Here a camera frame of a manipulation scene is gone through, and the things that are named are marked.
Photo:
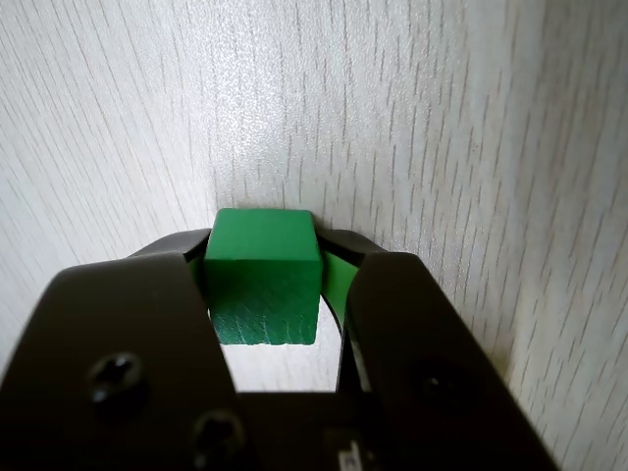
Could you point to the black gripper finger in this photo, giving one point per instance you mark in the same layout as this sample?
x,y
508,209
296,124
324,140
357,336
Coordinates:
x,y
417,353
118,353

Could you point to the green wooden cube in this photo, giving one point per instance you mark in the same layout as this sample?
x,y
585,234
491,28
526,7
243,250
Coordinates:
x,y
262,279

